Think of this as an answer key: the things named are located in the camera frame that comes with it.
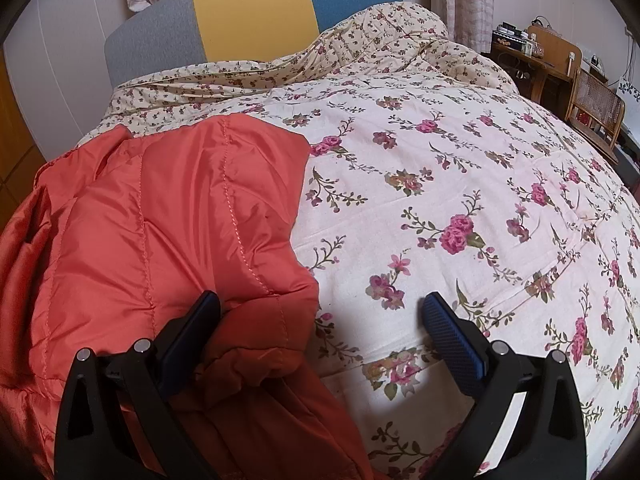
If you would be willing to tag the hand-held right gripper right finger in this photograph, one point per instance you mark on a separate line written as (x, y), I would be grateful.
(452, 340)

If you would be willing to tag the orange down jacket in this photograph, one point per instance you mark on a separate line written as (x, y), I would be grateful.
(150, 220)

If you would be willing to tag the floral quilt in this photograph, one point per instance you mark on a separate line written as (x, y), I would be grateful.
(425, 185)

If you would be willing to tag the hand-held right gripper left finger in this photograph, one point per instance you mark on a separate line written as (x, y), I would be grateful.
(192, 332)

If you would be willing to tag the grey yellow blue headboard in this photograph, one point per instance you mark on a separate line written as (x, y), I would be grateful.
(250, 10)

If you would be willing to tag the dark box on desk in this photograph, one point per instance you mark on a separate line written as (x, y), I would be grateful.
(510, 37)

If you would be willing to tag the wicker wooden chair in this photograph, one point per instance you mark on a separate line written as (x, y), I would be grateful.
(595, 95)

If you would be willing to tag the wooden desk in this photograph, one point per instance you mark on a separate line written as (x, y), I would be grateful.
(542, 67)

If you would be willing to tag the wooden wardrobe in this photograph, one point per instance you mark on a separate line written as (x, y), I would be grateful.
(12, 135)

